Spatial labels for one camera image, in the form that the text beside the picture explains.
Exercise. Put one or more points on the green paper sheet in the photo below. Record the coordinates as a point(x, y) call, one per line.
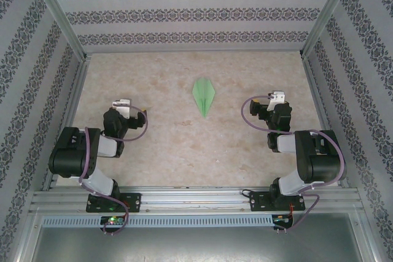
point(203, 93)

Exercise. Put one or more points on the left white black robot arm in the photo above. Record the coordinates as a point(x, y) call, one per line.
point(70, 157)

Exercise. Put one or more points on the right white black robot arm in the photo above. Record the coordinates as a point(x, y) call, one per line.
point(322, 164)

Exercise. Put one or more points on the grey metal sheet panel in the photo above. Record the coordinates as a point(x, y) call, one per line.
point(196, 246)

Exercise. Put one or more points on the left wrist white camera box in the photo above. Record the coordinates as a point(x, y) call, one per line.
point(122, 105)

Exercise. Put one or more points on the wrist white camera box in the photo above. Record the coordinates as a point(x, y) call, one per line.
point(122, 105)
point(274, 97)

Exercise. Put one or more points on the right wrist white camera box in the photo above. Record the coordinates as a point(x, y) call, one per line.
point(274, 97)

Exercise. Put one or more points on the aluminium side rail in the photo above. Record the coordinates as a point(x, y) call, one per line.
point(318, 102)
point(72, 102)

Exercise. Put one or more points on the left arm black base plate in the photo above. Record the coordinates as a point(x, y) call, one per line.
point(135, 202)

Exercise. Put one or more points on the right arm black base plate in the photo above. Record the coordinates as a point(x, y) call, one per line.
point(258, 202)

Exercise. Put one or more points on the aluminium mounting rail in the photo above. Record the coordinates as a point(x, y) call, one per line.
point(190, 196)

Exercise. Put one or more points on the aluminium frame post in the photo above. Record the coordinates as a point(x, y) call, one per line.
point(326, 16)
point(63, 16)

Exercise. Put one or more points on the aluminium frame bar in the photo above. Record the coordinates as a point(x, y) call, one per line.
point(27, 234)
point(367, 237)

